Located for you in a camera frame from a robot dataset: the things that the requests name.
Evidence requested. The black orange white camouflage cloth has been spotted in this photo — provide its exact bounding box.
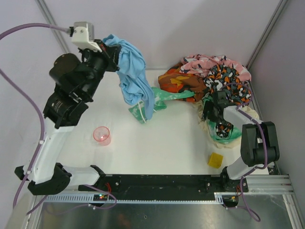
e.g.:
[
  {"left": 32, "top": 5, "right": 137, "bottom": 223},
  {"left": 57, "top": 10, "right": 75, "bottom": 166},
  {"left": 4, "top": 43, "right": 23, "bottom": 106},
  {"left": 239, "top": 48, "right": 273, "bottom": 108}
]
[{"left": 203, "top": 74, "right": 252, "bottom": 138}]

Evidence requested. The light blue cloth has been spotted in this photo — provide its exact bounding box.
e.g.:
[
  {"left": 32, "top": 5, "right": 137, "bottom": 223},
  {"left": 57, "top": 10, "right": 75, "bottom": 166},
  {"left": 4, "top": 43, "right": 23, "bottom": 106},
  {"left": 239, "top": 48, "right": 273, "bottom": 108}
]
[{"left": 102, "top": 34, "right": 155, "bottom": 119}]

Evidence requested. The green white cloth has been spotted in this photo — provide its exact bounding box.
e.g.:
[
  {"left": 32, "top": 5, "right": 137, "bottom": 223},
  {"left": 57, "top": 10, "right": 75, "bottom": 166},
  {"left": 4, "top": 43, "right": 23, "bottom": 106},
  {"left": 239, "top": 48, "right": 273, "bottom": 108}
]
[{"left": 128, "top": 87, "right": 195, "bottom": 124}]

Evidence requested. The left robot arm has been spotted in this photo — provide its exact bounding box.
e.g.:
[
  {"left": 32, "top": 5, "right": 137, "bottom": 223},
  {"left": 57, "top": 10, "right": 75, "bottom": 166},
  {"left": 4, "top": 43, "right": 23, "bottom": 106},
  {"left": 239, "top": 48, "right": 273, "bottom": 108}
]
[{"left": 15, "top": 40, "right": 122, "bottom": 196}]

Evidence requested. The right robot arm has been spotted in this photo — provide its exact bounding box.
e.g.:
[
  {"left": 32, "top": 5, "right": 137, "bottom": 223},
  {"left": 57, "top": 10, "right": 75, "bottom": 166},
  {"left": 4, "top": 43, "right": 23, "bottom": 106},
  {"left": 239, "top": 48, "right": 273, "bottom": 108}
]
[{"left": 203, "top": 90, "right": 280, "bottom": 192}]

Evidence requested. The cream beige cloth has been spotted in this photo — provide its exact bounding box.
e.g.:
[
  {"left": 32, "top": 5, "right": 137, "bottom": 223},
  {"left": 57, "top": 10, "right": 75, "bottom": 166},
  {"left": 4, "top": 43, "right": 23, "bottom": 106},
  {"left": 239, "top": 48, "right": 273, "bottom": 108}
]
[{"left": 196, "top": 99, "right": 260, "bottom": 150}]

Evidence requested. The pink patterned cloth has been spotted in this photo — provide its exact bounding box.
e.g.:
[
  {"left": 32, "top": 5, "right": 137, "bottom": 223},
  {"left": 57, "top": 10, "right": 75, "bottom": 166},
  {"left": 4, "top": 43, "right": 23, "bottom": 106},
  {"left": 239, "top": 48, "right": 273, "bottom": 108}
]
[{"left": 179, "top": 54, "right": 252, "bottom": 83}]

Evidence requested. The brown orange patterned cloth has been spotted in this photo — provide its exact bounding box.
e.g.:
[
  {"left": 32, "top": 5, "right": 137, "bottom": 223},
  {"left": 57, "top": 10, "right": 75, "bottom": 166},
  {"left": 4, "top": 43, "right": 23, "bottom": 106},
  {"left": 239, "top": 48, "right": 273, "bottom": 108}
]
[{"left": 158, "top": 62, "right": 209, "bottom": 103}]

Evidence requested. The yellow sponge block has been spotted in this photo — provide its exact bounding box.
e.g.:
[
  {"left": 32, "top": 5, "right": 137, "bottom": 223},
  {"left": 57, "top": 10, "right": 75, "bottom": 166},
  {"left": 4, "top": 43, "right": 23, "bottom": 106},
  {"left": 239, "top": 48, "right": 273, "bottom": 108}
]
[{"left": 208, "top": 152, "right": 224, "bottom": 168}]

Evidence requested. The pink transparent plastic cup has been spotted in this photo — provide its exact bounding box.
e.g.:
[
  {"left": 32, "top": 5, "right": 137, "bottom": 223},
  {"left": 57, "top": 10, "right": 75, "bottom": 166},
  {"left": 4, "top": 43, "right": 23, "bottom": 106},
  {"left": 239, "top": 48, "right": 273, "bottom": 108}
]
[{"left": 93, "top": 126, "right": 111, "bottom": 146}]

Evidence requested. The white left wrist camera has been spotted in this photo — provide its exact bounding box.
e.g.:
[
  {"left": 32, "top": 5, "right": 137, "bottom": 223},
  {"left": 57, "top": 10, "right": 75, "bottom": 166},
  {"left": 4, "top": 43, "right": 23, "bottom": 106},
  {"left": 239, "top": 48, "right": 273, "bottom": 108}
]
[{"left": 71, "top": 21, "right": 102, "bottom": 52}]

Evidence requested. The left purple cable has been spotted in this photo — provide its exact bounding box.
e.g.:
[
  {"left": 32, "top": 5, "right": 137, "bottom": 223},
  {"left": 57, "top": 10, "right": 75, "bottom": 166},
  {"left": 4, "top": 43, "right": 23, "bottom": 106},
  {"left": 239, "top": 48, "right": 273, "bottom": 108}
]
[{"left": 0, "top": 23, "right": 72, "bottom": 208}]

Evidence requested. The purple cable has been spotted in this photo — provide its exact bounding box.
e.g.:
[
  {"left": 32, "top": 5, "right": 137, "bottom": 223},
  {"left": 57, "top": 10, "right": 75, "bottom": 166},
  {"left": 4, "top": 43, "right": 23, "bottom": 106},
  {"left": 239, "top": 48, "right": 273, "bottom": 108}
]
[
  {"left": 0, "top": 23, "right": 72, "bottom": 208},
  {"left": 220, "top": 82, "right": 272, "bottom": 222}
]

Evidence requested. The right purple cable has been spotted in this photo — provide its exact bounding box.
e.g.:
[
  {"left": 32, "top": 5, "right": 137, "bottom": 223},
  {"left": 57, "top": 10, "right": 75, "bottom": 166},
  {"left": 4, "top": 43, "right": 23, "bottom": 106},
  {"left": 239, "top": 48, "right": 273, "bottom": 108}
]
[{"left": 220, "top": 82, "right": 272, "bottom": 222}]

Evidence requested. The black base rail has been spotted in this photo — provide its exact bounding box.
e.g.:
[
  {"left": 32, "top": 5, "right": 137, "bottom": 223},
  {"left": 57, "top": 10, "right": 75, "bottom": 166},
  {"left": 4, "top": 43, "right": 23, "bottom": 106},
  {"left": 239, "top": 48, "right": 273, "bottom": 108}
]
[{"left": 93, "top": 174, "right": 249, "bottom": 200}]

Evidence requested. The white slotted cable duct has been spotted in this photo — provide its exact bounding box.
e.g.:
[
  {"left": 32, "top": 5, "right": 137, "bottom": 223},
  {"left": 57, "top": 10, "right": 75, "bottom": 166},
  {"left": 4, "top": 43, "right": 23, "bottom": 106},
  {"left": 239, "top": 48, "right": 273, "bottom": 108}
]
[{"left": 46, "top": 193, "right": 239, "bottom": 204}]

